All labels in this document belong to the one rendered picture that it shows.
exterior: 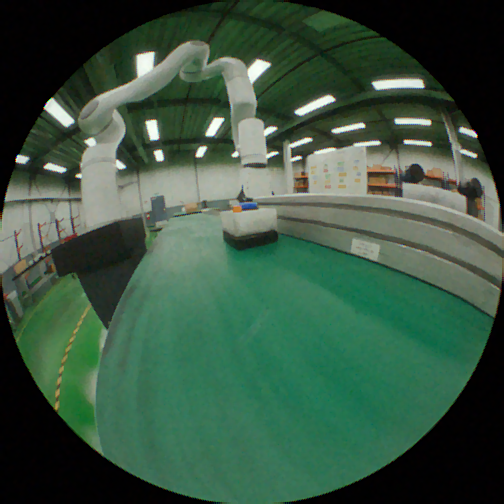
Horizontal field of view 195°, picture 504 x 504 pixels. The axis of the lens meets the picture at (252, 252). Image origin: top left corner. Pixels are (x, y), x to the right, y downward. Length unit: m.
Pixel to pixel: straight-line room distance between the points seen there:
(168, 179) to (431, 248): 11.59
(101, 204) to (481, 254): 0.67
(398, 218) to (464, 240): 0.09
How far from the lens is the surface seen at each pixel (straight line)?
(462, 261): 0.22
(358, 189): 3.28
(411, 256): 0.20
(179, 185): 11.46
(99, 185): 0.50
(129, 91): 0.61
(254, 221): 0.24
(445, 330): 0.16
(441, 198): 0.39
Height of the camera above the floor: 0.86
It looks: 20 degrees down
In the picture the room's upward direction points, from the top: 5 degrees counter-clockwise
